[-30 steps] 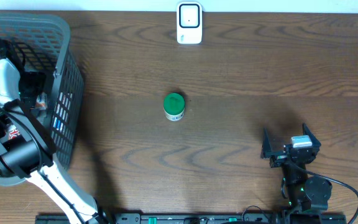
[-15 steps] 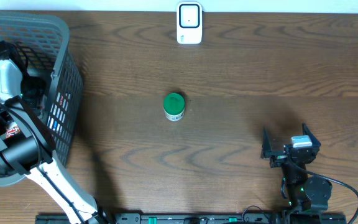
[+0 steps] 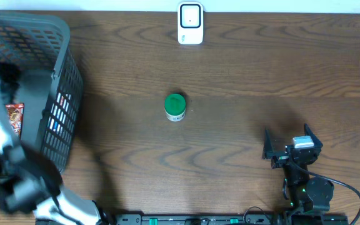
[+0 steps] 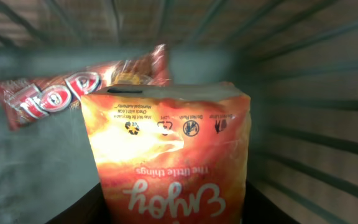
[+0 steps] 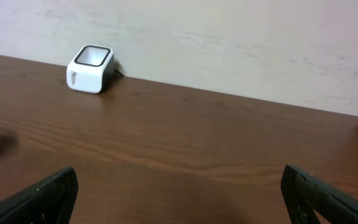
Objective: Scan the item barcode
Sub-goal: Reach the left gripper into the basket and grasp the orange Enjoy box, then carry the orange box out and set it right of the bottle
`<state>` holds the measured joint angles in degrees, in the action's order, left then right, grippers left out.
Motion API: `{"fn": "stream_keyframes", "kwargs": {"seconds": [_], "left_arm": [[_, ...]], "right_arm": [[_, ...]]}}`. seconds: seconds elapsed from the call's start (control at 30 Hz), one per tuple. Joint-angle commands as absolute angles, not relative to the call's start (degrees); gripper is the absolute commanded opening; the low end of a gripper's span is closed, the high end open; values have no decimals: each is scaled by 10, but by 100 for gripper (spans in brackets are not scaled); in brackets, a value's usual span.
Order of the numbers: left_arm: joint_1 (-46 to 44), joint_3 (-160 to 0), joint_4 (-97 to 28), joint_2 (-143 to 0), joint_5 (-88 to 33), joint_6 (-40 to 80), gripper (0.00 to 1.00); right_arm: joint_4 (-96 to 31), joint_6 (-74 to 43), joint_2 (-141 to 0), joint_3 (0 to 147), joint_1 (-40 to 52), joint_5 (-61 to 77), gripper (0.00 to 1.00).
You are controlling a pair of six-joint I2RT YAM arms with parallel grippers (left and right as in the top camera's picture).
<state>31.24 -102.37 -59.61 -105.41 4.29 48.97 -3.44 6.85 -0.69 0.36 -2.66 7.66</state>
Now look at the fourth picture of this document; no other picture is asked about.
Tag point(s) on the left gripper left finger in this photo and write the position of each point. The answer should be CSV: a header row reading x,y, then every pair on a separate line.
x,y
89,209

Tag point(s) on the grey plastic shopping basket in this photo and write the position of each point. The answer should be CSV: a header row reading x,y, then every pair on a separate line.
x,y
296,59

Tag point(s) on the red Top chocolate bar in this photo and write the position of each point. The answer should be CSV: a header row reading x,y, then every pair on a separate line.
x,y
28,100

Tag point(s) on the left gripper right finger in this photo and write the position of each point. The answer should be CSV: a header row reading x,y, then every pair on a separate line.
x,y
258,209

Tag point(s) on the orange tissue pack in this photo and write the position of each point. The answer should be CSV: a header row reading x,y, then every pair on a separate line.
x,y
170,154

